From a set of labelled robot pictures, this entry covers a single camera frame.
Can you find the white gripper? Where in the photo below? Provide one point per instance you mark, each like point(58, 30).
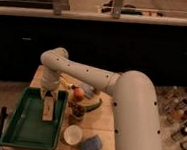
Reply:
point(49, 85)

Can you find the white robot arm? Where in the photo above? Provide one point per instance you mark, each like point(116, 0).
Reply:
point(134, 100)

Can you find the green plastic tray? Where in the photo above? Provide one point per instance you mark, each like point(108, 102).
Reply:
point(26, 128)

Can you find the orange peach fruit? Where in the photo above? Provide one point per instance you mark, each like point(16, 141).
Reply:
point(78, 94)

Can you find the grey blue block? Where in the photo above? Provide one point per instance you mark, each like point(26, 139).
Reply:
point(88, 90)

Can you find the black pole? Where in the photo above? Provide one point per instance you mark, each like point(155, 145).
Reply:
point(2, 118)

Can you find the blue sponge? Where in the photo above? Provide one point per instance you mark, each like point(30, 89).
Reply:
point(91, 143)

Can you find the wooden railing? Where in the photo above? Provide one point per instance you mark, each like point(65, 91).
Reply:
point(156, 12)

